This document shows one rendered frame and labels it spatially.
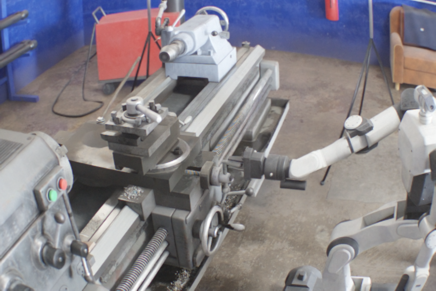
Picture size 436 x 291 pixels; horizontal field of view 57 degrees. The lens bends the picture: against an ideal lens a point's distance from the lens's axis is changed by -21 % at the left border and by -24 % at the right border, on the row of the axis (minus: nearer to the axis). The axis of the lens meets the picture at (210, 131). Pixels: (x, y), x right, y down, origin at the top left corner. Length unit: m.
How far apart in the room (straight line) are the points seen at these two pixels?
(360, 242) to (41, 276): 1.20
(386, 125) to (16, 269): 1.34
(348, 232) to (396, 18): 3.92
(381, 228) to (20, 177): 1.27
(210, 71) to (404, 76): 2.88
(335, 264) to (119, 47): 3.54
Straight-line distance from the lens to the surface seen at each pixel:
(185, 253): 1.87
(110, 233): 1.64
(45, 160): 1.20
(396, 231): 1.74
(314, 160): 1.68
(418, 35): 5.28
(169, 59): 2.41
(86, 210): 1.99
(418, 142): 1.50
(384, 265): 2.73
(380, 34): 5.77
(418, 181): 1.58
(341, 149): 1.70
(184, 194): 1.75
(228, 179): 1.82
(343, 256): 1.81
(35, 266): 1.17
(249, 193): 2.11
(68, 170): 1.52
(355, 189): 3.35
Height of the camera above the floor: 1.85
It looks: 27 degrees down
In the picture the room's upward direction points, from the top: 3 degrees counter-clockwise
